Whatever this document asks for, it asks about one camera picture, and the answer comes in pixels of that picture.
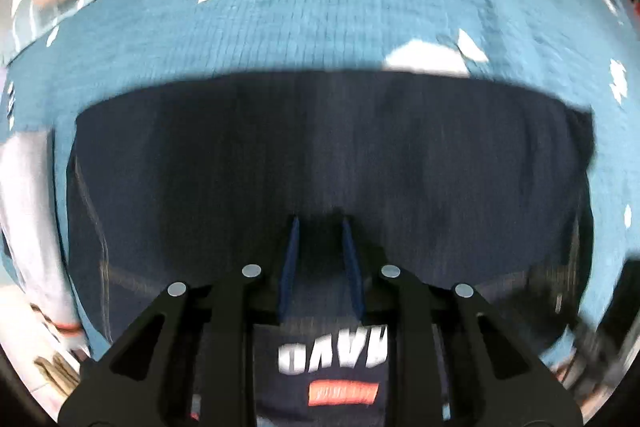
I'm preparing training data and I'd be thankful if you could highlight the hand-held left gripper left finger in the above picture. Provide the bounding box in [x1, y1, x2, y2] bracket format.
[57, 216, 302, 427]

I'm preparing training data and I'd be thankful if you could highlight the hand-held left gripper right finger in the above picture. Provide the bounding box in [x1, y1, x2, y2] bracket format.
[341, 216, 583, 427]

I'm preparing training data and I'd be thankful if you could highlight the navy printed shirt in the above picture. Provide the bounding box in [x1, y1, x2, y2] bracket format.
[65, 69, 598, 427]

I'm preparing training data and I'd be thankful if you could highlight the beige striped object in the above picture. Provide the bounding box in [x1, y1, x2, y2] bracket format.
[32, 354, 83, 400]

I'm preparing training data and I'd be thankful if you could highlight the white cloth with red stripe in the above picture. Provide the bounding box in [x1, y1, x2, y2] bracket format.
[0, 134, 83, 348]

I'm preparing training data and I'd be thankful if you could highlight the teal printed blanket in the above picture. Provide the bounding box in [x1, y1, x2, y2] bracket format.
[0, 0, 640, 388]

